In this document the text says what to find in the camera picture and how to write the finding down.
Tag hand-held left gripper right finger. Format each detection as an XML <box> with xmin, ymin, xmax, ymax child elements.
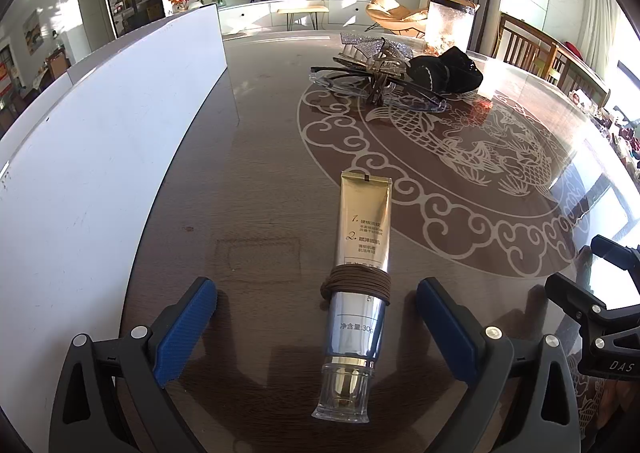
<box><xmin>416</xmin><ymin>277</ymin><xmax>583</xmax><ymax>453</ymax></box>

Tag wooden bench hairpin legs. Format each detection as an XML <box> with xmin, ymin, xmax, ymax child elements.
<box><xmin>277</xmin><ymin>6</ymin><xmax>330</xmax><ymax>30</ymax></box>

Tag white television console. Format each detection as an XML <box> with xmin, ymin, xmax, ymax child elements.
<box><xmin>217</xmin><ymin>0</ymin><xmax>381</xmax><ymax>36</ymax></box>

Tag large white cardboard box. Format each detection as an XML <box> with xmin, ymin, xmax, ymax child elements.
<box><xmin>0</xmin><ymin>3</ymin><xmax>241</xmax><ymax>453</ymax></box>

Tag white door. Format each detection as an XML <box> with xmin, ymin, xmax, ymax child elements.
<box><xmin>75</xmin><ymin>0</ymin><xmax>103</xmax><ymax>51</ymax></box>

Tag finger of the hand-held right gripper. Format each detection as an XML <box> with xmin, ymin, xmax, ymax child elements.
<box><xmin>544</xmin><ymin>272</ymin><xmax>608</xmax><ymax>334</ymax></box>
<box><xmin>590</xmin><ymin>234</ymin><xmax>640</xmax><ymax>279</ymax></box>

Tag clear plastic jar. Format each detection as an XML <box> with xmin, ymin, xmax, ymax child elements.
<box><xmin>425</xmin><ymin>0</ymin><xmax>476</xmax><ymax>54</ymax></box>

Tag wooden dining chair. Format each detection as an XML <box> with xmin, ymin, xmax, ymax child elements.
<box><xmin>42</xmin><ymin>48</ymin><xmax>71</xmax><ymax>88</ymax></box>

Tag wall painting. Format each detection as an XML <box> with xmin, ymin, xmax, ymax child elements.
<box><xmin>23</xmin><ymin>9</ymin><xmax>43</xmax><ymax>54</ymax></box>

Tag gold and silver cosmetic tube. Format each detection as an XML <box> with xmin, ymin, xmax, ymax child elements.
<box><xmin>311</xmin><ymin>171</ymin><xmax>392</xmax><ymax>424</ymax></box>

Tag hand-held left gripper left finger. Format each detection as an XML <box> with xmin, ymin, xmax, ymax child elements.
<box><xmin>48</xmin><ymin>277</ymin><xmax>218</xmax><ymax>453</ymax></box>

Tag clear eyeglasses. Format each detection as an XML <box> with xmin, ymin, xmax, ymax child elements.
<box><xmin>309</xmin><ymin>65</ymin><xmax>448</xmax><ymax>114</ymax></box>

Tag black knit sock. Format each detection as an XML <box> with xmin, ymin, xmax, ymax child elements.
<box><xmin>409</xmin><ymin>45</ymin><xmax>485</xmax><ymax>94</ymax></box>

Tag rhinestone bow hair clip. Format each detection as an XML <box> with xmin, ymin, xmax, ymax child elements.
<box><xmin>340</xmin><ymin>31</ymin><xmax>416</xmax><ymax>76</ymax></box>

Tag wooden slat-back chair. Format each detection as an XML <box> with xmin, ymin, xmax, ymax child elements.
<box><xmin>492</xmin><ymin>13</ymin><xmax>561</xmax><ymax>78</ymax></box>
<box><xmin>552</xmin><ymin>45</ymin><xmax>611</xmax><ymax>106</ymax></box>

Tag patterned dark wooden desktop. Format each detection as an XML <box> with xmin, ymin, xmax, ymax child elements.
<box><xmin>117</xmin><ymin>28</ymin><xmax>640</xmax><ymax>453</ymax></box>

